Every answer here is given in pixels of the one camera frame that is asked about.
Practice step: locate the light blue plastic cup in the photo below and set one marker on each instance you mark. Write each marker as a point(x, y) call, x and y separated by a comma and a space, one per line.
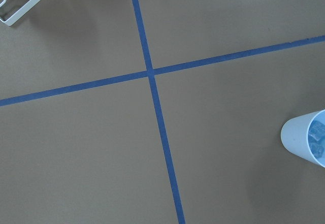
point(294, 136)

